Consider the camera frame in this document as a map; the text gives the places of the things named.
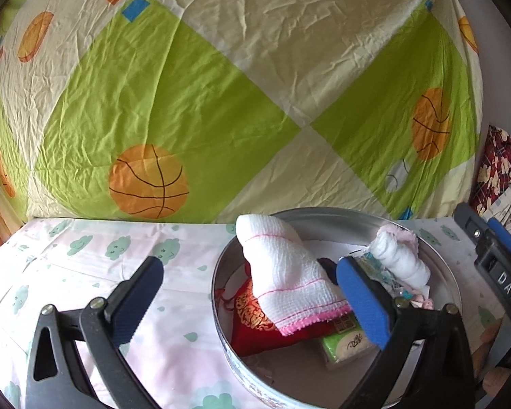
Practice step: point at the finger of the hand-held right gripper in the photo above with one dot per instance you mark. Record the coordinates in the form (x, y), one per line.
(504, 234)
(468, 219)

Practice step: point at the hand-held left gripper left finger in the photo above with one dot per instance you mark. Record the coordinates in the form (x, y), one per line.
(132, 306)

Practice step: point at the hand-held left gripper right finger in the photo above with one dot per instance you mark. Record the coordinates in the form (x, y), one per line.
(366, 302)

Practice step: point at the printed plastic packet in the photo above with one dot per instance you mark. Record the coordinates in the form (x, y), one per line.
(381, 275)

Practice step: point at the green tissue packet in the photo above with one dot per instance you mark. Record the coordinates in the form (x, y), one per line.
(345, 345)

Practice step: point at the white gauze cloth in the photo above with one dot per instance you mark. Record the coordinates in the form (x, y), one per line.
(400, 260)

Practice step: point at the pink satin pouch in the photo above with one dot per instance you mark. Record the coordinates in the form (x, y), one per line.
(421, 302)

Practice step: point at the white gauze towel pink edge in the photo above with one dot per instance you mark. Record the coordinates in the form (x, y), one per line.
(289, 264)

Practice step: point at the round metal cookie tin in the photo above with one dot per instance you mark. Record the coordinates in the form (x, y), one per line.
(289, 370)

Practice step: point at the red floral cloth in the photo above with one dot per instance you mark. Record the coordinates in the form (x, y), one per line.
(494, 166)

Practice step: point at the cloud print tablecloth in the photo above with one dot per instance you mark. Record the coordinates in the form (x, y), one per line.
(68, 264)

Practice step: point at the basketball print hanging sheet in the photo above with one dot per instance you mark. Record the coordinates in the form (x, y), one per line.
(196, 93)

